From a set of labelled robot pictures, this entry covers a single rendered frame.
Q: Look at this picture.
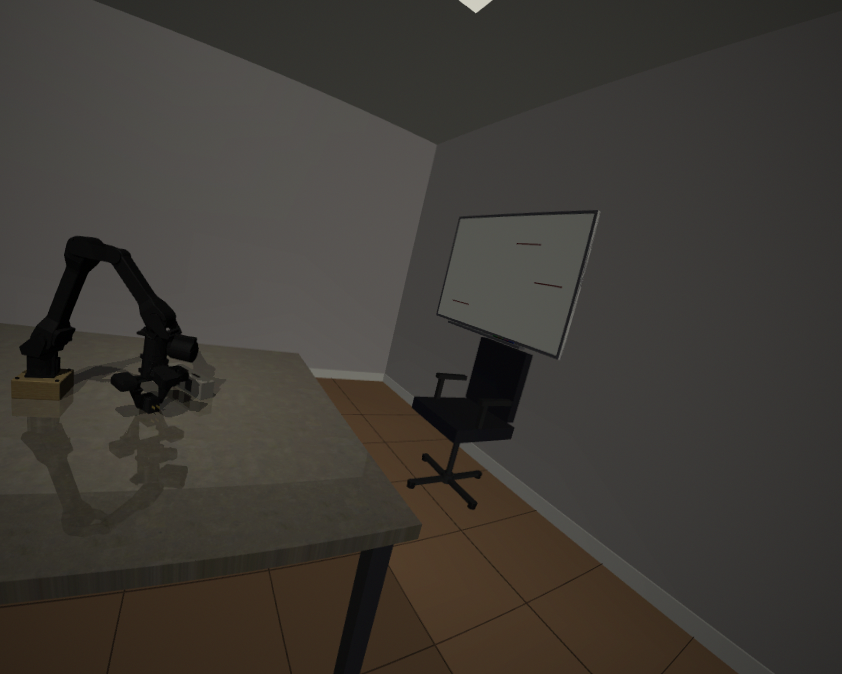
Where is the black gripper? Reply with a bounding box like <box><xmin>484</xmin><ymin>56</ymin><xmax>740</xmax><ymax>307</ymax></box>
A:
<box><xmin>110</xmin><ymin>352</ymin><xmax>189</xmax><ymax>409</ymax></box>

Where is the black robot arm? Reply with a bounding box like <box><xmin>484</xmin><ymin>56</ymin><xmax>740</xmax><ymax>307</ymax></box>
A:
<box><xmin>19</xmin><ymin>236</ymin><xmax>199</xmax><ymax>390</ymax></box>

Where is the black two-prong plug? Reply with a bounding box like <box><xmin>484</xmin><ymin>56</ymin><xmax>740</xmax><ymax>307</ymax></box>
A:
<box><xmin>139</xmin><ymin>392</ymin><xmax>160</xmax><ymax>414</ymax></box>

